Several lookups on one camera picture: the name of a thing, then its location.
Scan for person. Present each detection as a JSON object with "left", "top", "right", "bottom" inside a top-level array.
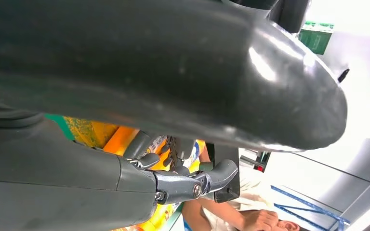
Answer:
[{"left": 182, "top": 140, "right": 301, "bottom": 231}]

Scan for blue metal rack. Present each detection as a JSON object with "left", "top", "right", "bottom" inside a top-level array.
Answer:
[{"left": 270, "top": 185, "right": 352, "bottom": 231}]

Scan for green bin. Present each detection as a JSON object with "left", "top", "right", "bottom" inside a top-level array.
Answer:
[{"left": 298, "top": 20, "right": 335, "bottom": 55}]

